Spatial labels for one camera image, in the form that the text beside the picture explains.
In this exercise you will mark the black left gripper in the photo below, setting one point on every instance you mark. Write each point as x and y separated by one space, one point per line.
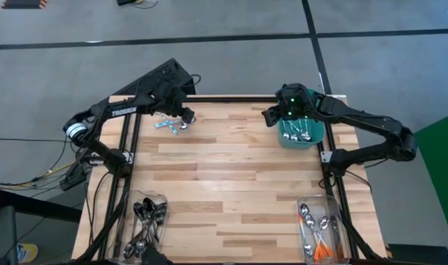
168 99

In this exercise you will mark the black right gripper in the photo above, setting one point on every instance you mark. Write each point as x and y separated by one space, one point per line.
290 108

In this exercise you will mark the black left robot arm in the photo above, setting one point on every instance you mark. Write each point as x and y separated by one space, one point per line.
124 111

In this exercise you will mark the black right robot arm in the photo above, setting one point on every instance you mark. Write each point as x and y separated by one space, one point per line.
363 119

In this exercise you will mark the teal plastic bin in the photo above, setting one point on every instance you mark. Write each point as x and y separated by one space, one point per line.
301 144

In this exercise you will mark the clear plastic tray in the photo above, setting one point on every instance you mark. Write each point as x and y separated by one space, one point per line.
122 221
319 200

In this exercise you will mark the black floor power box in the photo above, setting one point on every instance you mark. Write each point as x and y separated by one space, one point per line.
73 176

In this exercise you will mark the green board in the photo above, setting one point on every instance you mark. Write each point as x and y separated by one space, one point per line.
440 165

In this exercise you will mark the yellow packet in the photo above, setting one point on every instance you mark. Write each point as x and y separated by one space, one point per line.
28 253

